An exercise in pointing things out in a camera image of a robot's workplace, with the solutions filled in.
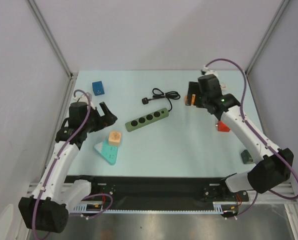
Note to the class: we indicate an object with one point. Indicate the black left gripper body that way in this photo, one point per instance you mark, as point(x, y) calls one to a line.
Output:
point(95, 122)

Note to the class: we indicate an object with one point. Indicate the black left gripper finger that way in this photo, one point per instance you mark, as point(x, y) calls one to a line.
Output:
point(105, 109)
point(110, 119)

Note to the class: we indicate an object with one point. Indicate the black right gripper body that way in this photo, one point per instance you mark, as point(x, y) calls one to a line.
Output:
point(197, 95)

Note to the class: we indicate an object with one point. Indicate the beige cube socket adapter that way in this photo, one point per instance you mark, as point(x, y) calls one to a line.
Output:
point(114, 138)

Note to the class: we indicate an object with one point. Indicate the teal triangular power strip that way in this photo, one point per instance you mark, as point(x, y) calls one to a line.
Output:
point(107, 151)

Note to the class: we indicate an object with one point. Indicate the red cube socket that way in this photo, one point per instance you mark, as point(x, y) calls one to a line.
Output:
point(221, 127)

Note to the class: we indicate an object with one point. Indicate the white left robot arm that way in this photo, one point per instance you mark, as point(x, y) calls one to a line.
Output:
point(48, 208)

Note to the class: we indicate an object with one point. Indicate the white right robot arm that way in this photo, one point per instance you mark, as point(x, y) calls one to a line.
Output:
point(272, 164)

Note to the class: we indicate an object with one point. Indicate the orange power strip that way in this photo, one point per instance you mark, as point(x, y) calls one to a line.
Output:
point(190, 100)

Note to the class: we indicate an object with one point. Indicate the green power strip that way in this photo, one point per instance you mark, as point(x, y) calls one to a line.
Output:
point(147, 119)

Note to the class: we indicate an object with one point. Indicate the blue cube socket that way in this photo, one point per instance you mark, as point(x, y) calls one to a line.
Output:
point(98, 88)

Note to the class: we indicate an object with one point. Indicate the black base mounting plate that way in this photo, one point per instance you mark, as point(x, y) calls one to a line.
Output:
point(160, 193)

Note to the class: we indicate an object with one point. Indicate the dark green cube socket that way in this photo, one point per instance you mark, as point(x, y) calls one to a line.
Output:
point(246, 157)

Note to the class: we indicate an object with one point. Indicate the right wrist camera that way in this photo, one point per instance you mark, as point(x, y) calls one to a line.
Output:
point(207, 71)

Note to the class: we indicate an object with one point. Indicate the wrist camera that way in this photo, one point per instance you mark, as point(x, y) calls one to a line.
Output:
point(86, 97)
point(207, 71)

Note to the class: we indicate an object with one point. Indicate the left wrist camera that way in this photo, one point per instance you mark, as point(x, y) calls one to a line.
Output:
point(86, 97)

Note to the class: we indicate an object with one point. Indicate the aluminium frame rail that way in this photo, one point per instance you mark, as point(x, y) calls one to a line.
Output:
point(51, 104)

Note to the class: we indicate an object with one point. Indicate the white slotted cable duct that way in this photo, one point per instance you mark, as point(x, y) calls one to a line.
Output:
point(216, 209)

